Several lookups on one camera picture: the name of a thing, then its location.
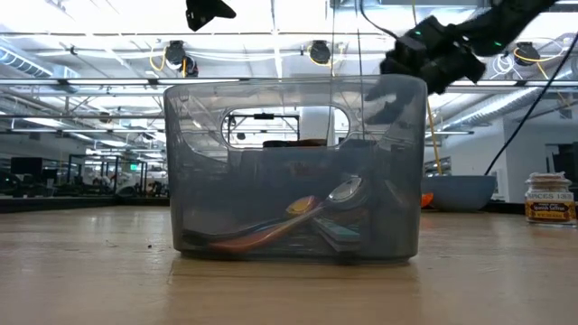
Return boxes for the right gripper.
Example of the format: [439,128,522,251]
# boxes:
[364,15,488,126]

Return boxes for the grey transparent plastic bin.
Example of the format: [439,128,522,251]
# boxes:
[238,137,403,218]
[163,74,428,265]

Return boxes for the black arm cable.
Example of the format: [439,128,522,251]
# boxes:
[483,31,578,176]

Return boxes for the yellow hanging cable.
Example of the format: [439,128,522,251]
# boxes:
[410,0,444,176]

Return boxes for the silver spoon light-blue handle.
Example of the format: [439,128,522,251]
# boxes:
[311,215,363,253]

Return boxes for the iridescent spoon blue handle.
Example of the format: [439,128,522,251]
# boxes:
[182,194,322,245]

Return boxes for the black ceiling cable reel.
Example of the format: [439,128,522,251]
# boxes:
[163,39,200,78]
[307,39,333,65]
[512,41,543,69]

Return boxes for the blue bowl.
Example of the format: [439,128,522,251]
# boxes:
[422,174,497,212]

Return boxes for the small glass jar brown lid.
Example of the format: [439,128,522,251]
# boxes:
[524,171,578,227]

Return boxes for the iridescent spoon orange handle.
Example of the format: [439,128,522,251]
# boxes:
[210,175,366,255]

